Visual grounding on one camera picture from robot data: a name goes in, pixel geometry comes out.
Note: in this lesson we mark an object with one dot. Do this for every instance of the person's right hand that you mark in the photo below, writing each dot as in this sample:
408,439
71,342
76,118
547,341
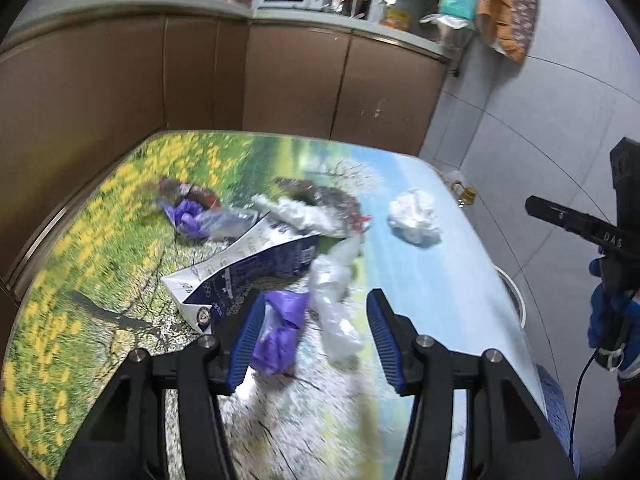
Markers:
602,312

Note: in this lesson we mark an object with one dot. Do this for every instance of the purple plastic wrapper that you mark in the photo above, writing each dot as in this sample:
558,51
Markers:
280,345

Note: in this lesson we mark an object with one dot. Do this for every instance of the blue and white milk carton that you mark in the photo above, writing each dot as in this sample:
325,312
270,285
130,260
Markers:
250,265

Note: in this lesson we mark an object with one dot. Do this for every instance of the white plastic bag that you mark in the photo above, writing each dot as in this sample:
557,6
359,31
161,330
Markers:
305,215

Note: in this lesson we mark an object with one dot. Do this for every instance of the white kitchen countertop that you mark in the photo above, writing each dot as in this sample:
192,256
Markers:
150,2

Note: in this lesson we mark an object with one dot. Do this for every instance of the yellow detergent bottle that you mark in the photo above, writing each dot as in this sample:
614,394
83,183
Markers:
396,19

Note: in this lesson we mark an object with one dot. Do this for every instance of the clear plastic bag on counter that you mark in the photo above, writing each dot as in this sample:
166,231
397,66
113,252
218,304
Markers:
447,27

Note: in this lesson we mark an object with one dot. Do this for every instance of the white tissue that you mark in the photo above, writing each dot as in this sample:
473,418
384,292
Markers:
415,217

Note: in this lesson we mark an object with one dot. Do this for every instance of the brown snack wrapper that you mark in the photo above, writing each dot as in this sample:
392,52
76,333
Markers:
185,190

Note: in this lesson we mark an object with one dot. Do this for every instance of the cooking oil bottle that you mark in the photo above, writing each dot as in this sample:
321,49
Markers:
465,192

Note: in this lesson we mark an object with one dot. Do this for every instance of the clear plastic wrap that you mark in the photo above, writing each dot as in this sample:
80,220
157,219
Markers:
330,305

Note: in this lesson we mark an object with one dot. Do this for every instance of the clear plastic bag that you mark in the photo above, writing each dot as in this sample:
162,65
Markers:
447,27
230,222

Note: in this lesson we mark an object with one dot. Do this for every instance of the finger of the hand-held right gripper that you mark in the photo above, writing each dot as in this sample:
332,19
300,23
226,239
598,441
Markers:
557,214

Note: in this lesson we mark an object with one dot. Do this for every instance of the blue textured mat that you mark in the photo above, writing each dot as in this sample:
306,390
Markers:
552,405

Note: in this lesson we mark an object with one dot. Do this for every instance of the purple and brown wrapper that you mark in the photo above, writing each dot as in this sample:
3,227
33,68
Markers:
187,217

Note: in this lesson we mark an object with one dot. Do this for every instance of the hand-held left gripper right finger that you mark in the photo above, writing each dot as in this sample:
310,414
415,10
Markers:
382,345

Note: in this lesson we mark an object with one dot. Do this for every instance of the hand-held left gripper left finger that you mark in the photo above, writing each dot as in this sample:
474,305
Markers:
247,345

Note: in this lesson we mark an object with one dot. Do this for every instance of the dark wrapper with red edge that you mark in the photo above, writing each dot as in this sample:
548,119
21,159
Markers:
342,200

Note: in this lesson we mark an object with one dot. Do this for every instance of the orange floral apron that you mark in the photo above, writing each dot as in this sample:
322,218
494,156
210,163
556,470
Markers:
510,5

